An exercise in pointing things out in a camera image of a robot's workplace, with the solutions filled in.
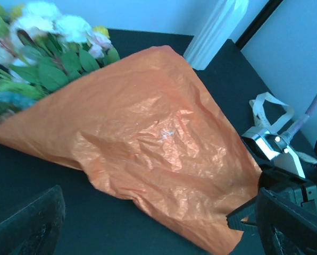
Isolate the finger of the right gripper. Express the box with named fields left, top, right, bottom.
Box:
left=226, top=198, right=258, bottom=231

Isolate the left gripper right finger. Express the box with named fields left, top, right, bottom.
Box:
left=255, top=188, right=317, bottom=254

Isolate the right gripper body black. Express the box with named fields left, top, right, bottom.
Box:
left=258, top=164, right=317, bottom=215

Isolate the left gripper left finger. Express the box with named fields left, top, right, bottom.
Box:
left=0, top=185, right=66, bottom=254

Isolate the cream ribbon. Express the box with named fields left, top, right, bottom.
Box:
left=248, top=91, right=317, bottom=165

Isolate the orange wrapping paper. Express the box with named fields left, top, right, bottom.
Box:
left=0, top=46, right=261, bottom=254

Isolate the artificial flower bunch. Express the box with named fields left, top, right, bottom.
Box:
left=0, top=1, right=120, bottom=124

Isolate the white ribbed vase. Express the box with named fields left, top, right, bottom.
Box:
left=183, top=1, right=249, bottom=71

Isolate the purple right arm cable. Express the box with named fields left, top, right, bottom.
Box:
left=280, top=79, right=317, bottom=139

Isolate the right black frame post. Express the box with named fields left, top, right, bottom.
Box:
left=235, top=0, right=283, bottom=50

